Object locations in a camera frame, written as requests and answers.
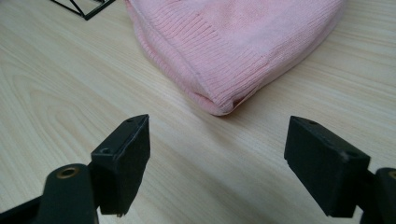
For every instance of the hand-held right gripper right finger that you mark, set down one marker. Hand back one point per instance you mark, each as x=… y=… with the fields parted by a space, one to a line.
x=323 y=168

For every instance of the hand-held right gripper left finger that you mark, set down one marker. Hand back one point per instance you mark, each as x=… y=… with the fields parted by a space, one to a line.
x=124 y=168

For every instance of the pink knitted sweater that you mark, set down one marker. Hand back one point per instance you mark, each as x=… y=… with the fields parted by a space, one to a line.
x=230 y=46

